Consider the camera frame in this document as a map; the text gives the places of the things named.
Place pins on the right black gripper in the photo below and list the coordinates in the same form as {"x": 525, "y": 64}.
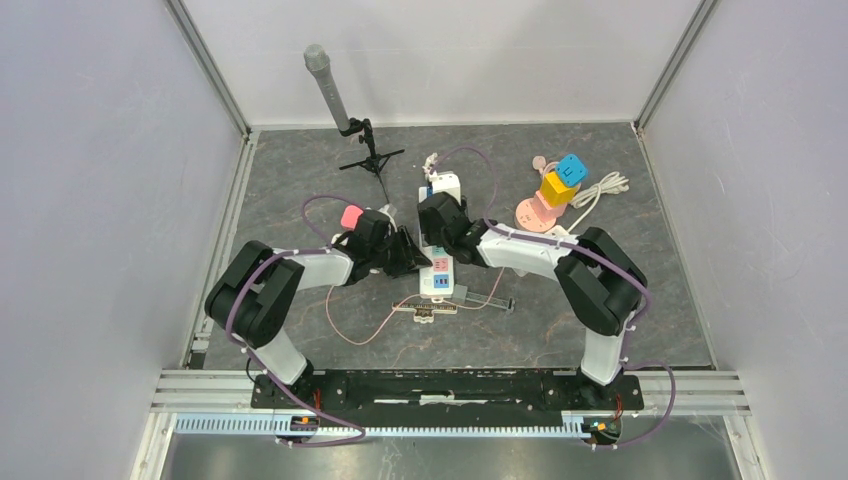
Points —
{"x": 428, "y": 236}

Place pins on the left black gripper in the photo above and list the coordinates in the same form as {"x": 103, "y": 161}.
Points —
{"x": 410, "y": 258}

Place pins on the pink plug adapter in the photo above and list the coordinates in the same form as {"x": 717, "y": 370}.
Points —
{"x": 350, "y": 217}

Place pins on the long white power strip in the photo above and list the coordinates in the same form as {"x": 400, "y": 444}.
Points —
{"x": 436, "y": 281}

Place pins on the pink round socket tower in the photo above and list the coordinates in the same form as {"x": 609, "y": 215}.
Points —
{"x": 535, "y": 214}

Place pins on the yellow cube adapter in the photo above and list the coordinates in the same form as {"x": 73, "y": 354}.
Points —
{"x": 555, "y": 192}

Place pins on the light blue cube adapter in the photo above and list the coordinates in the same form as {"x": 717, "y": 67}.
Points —
{"x": 571, "y": 170}

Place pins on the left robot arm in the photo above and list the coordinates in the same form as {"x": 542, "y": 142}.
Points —
{"x": 252, "y": 298}

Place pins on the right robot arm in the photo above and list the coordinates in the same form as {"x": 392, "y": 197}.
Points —
{"x": 603, "y": 286}

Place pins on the grey clamp tool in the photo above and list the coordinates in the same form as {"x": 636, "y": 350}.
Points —
{"x": 469, "y": 300}

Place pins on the black microphone tripod stand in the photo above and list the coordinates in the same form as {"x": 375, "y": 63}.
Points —
{"x": 374, "y": 162}

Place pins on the small white USB power strip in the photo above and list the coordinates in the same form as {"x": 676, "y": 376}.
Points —
{"x": 560, "y": 234}

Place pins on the grey microphone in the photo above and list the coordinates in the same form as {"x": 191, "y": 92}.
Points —
{"x": 318, "y": 64}

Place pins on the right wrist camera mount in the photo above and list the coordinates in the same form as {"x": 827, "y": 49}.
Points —
{"x": 447, "y": 182}

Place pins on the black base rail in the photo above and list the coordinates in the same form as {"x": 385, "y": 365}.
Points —
{"x": 524, "y": 397}

